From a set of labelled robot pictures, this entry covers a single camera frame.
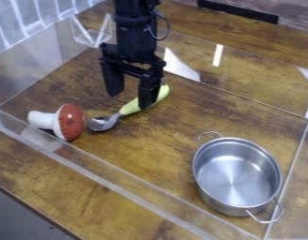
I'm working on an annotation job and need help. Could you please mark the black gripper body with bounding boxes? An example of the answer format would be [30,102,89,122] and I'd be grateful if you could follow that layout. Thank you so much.
[100,18,166,79]

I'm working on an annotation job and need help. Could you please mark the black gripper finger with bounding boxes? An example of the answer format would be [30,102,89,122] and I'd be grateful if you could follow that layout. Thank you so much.
[137,75,161,110]
[101,61,124,98]

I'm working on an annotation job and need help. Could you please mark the green handled metal spoon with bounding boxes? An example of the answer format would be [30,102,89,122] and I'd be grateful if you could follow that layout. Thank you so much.
[85,83,170,132]

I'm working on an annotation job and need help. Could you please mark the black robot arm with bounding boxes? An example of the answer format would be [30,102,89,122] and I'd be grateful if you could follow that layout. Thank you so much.
[98,0,166,109]

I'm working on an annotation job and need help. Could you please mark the red cap toy mushroom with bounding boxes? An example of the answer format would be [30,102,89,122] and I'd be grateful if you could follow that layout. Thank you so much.
[27,103,85,142]

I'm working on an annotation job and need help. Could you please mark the black baseboard strip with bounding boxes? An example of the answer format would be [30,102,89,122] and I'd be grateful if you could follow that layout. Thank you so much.
[196,0,279,24]

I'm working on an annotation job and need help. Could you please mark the stainless steel pot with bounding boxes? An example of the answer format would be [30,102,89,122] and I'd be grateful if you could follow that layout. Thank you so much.
[192,131,284,224]

